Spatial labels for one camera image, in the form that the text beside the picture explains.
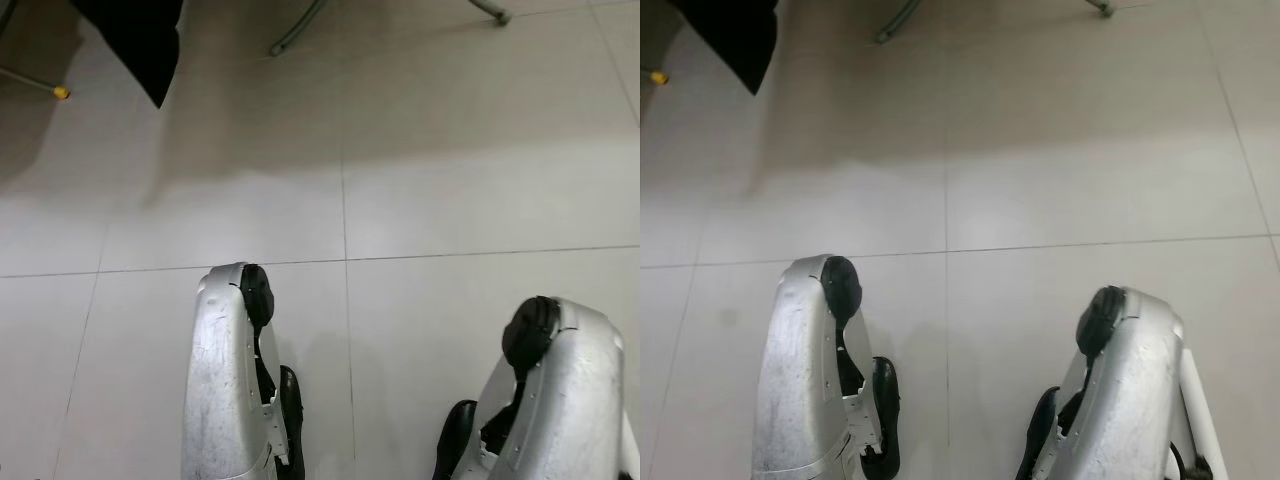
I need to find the black right robot foot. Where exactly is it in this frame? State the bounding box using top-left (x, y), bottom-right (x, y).
top-left (432, 400), bottom-right (479, 480)
top-left (1015, 388), bottom-right (1061, 480)

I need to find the silver right robot leg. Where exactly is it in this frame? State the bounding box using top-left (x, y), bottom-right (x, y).
top-left (1050, 285), bottom-right (1231, 480)
top-left (470, 295), bottom-right (640, 480)

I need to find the silver robot leg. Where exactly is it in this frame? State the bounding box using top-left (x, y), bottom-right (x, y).
top-left (470, 295), bottom-right (640, 480)
top-left (752, 255), bottom-right (871, 480)
top-left (182, 262), bottom-right (291, 480)
top-left (1050, 285), bottom-right (1231, 480)

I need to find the silver left robot leg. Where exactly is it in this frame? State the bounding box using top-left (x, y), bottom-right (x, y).
top-left (182, 262), bottom-right (291, 480)
top-left (752, 255), bottom-right (871, 480)

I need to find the grey folding table frame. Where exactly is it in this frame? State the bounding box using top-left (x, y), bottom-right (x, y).
top-left (878, 0), bottom-right (1116, 46)
top-left (268, 0), bottom-right (513, 57)

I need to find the black tablecloth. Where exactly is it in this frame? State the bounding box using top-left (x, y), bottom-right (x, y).
top-left (70, 0), bottom-right (186, 109)
top-left (672, 0), bottom-right (779, 96)

